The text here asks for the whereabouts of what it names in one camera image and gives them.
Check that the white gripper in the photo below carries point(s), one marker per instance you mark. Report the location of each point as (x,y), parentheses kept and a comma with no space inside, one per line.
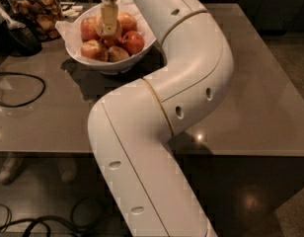
(109,13)

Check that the apple with sticker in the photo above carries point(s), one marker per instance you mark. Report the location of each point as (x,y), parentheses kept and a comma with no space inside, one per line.
(102,34)

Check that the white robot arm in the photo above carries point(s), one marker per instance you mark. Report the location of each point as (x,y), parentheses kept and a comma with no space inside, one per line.
(129,128)

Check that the back right apple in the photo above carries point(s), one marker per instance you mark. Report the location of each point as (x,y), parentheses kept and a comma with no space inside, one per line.
(127,21)

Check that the back left apple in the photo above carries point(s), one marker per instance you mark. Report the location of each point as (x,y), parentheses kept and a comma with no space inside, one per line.
(88,29)

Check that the red right apple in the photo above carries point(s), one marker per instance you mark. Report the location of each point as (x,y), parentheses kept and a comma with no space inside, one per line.
(132,42)

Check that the white items behind bowl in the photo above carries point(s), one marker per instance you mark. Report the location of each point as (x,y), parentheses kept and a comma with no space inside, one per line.
(71,11)

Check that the front left apple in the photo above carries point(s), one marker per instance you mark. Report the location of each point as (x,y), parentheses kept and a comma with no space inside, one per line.
(94,49)

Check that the front middle apple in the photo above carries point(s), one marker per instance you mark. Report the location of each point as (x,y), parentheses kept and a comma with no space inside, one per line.
(117,53)

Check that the white bowl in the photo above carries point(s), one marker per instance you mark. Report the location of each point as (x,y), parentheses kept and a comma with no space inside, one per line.
(114,67)

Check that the glass jar of dried chips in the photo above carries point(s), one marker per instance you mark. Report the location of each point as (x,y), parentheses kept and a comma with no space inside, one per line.
(41,14)

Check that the black round appliance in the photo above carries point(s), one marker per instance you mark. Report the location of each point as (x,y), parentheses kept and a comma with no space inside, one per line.
(21,40)

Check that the right white shoe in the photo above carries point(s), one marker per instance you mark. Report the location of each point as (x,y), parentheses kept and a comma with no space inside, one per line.
(67,168)

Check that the white shoe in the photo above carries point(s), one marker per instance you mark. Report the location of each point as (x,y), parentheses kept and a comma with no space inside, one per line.
(67,168)
(10,168)

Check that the left white shoe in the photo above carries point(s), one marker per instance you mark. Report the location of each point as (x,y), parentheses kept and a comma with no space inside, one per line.
(10,168)

